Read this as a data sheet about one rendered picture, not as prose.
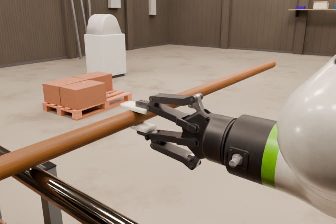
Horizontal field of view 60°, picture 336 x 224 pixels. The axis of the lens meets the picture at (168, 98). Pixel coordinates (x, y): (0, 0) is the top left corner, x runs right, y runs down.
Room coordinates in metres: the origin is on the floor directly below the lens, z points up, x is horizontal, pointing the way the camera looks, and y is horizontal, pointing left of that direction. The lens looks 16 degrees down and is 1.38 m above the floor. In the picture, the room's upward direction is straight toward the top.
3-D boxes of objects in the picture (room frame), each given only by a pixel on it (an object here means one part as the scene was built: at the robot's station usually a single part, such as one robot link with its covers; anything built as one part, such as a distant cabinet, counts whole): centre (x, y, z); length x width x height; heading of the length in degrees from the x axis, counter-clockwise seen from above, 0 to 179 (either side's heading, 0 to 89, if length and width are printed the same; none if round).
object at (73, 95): (4.34, 1.22, 0.21); 1.15 x 0.79 x 0.42; 144
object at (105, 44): (6.54, 1.39, 0.68); 0.70 x 0.63 x 1.37; 144
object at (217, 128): (0.43, -0.07, 1.19); 0.09 x 0.07 x 0.08; 52
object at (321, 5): (9.75, -4.90, 1.63); 0.41 x 0.35 x 0.23; 54
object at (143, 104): (0.51, 0.04, 1.23); 0.05 x 0.01 x 0.03; 52
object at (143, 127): (0.53, 0.06, 1.17); 0.07 x 0.03 x 0.01; 52
